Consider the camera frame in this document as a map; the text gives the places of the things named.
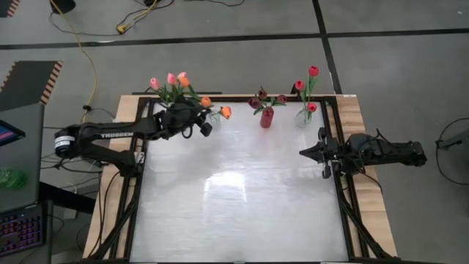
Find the grey metal stand foot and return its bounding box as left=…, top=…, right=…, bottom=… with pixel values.
left=437, top=130, right=469, bottom=150

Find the laptop with backlit keyboard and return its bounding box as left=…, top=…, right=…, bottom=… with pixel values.
left=0, top=102, right=48, bottom=257

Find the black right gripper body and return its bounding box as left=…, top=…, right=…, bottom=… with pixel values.
left=319, top=127, right=347, bottom=180

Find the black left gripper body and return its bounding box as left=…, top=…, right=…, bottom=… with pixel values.
left=171, top=100, right=214, bottom=137

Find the short clear cut-glass jar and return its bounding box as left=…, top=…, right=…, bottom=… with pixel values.
left=207, top=111, right=222, bottom=128

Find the yellow floor cable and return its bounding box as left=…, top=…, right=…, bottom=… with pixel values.
left=48, top=0, right=99, bottom=147

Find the black foam mat striped edge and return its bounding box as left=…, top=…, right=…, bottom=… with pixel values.
left=0, top=60, right=64, bottom=113
left=0, top=0, right=22, bottom=18

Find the black flat bar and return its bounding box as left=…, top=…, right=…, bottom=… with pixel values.
left=131, top=90, right=223, bottom=96

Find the black cable with yellow plug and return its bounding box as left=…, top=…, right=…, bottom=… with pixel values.
left=47, top=0, right=175, bottom=37

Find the small lit display screen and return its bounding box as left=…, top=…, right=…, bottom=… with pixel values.
left=0, top=119, right=26, bottom=147

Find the dark red artificial tulip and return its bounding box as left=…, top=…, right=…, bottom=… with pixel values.
left=257, top=87, right=270, bottom=109
left=248, top=97, right=270, bottom=115
left=269, top=94, right=289, bottom=107

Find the black desk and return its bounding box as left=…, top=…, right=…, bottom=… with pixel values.
left=38, top=181, right=97, bottom=216

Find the black round stand base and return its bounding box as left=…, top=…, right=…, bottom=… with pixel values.
left=49, top=0, right=77, bottom=15

